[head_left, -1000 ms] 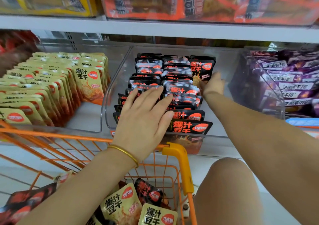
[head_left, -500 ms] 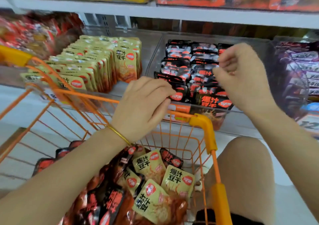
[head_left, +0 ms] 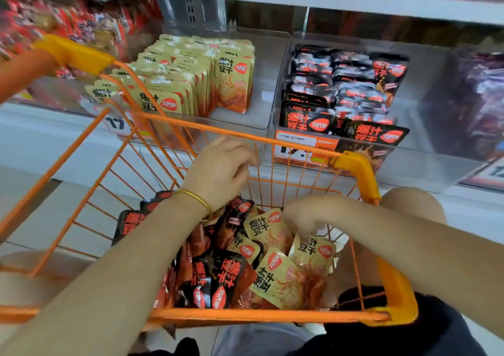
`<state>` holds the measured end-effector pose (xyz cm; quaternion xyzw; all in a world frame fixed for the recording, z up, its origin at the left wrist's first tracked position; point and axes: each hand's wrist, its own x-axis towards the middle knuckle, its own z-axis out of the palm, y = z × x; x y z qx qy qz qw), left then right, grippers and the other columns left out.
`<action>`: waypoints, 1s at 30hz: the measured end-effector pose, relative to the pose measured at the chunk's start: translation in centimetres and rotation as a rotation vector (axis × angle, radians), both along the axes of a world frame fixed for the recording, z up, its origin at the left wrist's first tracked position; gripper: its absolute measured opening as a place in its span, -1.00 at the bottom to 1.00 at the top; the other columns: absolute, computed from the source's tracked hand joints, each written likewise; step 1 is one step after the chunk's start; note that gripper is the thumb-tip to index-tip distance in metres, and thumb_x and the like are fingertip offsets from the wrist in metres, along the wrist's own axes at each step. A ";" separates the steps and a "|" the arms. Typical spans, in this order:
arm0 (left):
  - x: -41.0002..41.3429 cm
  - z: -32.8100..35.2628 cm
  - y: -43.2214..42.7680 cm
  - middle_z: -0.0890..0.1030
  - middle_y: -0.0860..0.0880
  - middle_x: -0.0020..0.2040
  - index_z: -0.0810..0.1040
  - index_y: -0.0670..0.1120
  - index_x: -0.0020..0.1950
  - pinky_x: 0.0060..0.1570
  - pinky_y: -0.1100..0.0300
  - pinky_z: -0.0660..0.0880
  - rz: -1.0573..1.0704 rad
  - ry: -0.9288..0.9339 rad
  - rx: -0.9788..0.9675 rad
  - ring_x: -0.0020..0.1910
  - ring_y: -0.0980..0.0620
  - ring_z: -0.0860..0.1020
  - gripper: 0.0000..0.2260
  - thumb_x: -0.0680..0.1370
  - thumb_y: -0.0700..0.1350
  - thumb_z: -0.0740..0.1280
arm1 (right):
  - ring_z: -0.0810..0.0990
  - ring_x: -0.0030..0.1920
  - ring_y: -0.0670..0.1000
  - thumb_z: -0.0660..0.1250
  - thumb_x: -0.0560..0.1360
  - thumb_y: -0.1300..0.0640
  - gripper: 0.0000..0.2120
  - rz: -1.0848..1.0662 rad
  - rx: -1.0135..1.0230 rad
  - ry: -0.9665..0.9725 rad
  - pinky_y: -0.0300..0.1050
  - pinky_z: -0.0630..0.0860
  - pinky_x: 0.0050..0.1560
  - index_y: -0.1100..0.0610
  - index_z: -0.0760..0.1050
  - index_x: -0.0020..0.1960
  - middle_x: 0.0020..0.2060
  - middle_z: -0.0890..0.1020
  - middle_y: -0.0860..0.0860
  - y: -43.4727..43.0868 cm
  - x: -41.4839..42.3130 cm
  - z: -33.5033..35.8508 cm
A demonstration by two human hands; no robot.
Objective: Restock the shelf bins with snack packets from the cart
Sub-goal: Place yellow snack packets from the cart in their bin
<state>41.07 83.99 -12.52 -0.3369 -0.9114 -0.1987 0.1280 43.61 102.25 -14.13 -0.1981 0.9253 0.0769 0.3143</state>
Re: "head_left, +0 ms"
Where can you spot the pile of black orange snacks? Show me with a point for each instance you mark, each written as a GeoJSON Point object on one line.
{"type": "Point", "coordinates": [275, 277]}

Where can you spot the person's left hand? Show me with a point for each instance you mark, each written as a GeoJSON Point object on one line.
{"type": "Point", "coordinates": [220, 171]}

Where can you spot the person's left forearm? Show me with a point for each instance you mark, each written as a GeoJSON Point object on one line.
{"type": "Point", "coordinates": [86, 289]}

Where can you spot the orange blue shelf price tag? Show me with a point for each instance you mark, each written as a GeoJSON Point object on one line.
{"type": "Point", "coordinates": [488, 177]}

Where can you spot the orange shopping cart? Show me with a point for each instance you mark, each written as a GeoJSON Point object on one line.
{"type": "Point", "coordinates": [71, 52]}

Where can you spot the black flame print snack packet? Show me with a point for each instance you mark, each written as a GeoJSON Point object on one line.
{"type": "Point", "coordinates": [390, 70]}

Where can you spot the person's right hand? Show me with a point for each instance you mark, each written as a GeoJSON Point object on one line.
{"type": "Point", "coordinates": [315, 214]}

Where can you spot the pile of red tan packets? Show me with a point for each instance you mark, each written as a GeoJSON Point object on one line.
{"type": "Point", "coordinates": [71, 25]}

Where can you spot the black shorts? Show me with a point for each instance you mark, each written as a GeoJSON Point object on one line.
{"type": "Point", "coordinates": [409, 328]}

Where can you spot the yellow orange snack packet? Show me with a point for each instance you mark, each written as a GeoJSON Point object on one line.
{"type": "Point", "coordinates": [235, 41]}
{"type": "Point", "coordinates": [235, 48]}
{"type": "Point", "coordinates": [235, 84]}

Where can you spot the person's right leg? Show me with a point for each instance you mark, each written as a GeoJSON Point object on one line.
{"type": "Point", "coordinates": [417, 202]}

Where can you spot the person's leg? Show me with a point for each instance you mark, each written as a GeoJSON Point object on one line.
{"type": "Point", "coordinates": [417, 202]}
{"type": "Point", "coordinates": [31, 289]}

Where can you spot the person's right forearm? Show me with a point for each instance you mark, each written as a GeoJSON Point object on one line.
{"type": "Point", "coordinates": [433, 257]}

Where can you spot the person's left leg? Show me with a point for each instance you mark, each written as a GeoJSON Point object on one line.
{"type": "Point", "coordinates": [31, 289]}

